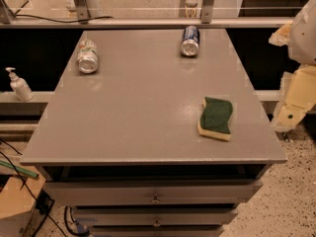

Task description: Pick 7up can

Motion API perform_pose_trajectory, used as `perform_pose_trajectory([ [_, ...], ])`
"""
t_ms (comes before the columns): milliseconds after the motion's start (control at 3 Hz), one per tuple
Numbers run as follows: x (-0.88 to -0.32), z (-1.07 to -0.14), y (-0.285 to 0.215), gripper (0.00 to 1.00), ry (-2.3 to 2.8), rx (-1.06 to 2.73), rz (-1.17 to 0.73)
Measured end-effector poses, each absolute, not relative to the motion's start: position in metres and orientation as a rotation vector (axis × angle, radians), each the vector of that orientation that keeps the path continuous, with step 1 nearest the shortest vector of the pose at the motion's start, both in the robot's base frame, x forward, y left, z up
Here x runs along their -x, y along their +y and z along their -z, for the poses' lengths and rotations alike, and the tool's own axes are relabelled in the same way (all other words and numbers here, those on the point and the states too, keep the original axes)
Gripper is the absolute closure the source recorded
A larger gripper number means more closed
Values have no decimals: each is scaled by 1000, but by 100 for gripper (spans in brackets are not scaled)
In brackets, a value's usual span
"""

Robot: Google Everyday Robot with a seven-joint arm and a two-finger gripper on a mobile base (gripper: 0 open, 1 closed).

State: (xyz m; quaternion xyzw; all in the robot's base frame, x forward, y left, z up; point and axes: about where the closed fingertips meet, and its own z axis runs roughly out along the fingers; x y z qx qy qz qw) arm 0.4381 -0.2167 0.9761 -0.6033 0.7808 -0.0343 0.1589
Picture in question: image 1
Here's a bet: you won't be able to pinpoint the cardboard box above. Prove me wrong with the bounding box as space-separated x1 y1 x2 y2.
0 176 45 237

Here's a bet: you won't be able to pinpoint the green rod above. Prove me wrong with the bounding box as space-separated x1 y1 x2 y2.
0 160 39 179

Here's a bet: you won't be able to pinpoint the green yellow sponge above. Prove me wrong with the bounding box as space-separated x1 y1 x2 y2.
197 97 233 141

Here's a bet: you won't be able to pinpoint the grey drawer cabinet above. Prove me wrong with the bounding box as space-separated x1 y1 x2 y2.
19 29 288 237

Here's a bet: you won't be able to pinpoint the top grey drawer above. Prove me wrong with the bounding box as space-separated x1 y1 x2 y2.
44 179 263 206

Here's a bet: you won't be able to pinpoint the metal bracket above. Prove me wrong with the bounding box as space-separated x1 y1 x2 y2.
200 0 214 24
74 0 90 22

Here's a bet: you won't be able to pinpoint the blue soda can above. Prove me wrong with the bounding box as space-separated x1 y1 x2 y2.
181 26 199 56

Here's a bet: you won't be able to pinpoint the bottom grey drawer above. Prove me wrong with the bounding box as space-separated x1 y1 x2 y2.
91 226 223 237

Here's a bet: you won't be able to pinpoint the green white 7up can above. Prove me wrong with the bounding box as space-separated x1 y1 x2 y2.
77 39 98 74

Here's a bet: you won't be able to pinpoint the left metal bracket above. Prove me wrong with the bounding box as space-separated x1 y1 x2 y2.
74 0 90 22

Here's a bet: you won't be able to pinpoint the middle grey drawer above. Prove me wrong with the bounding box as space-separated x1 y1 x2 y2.
73 207 237 227

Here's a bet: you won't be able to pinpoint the white pump bottle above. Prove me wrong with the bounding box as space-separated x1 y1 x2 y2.
6 67 34 102

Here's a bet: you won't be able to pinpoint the black floor cables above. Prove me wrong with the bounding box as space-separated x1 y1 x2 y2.
0 138 68 237

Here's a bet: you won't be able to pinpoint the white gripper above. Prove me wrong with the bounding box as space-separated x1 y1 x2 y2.
269 0 316 132

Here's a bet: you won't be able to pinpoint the right metal bracket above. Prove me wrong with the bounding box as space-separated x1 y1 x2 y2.
200 0 214 24

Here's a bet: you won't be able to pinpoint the grey drawer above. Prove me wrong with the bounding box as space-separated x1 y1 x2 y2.
73 207 237 227
91 226 223 237
44 179 263 206

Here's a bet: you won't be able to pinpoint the black cable on shelf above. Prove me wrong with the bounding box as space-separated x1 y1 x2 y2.
14 13 115 24

